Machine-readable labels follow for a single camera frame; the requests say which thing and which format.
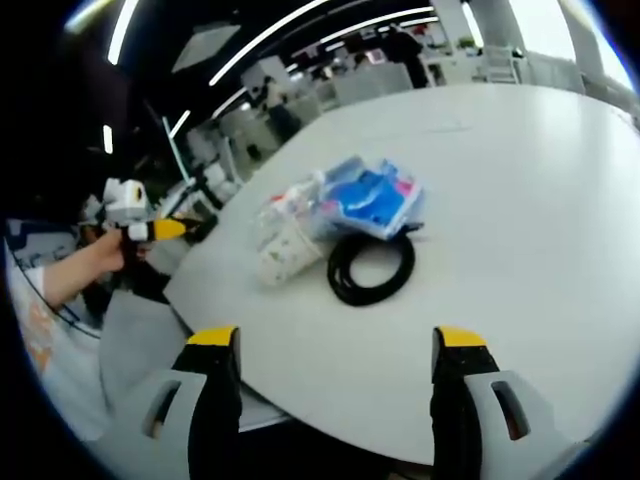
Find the person's left hand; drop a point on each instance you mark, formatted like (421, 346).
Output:
(107, 250)

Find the clear bag with white items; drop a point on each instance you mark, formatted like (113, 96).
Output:
(287, 235)

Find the white chair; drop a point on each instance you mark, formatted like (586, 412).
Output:
(500, 65)

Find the person's white printed shirt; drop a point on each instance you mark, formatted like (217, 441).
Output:
(45, 320)

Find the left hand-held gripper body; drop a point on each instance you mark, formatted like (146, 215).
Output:
(122, 205)

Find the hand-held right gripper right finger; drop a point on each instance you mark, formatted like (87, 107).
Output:
(465, 400)

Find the person's grey trousers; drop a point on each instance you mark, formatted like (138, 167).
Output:
(135, 340)

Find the clear bag with blue items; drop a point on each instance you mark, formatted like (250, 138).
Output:
(372, 200)

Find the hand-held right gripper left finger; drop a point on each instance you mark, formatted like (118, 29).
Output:
(210, 400)

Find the white table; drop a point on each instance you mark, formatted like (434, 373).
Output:
(450, 250)

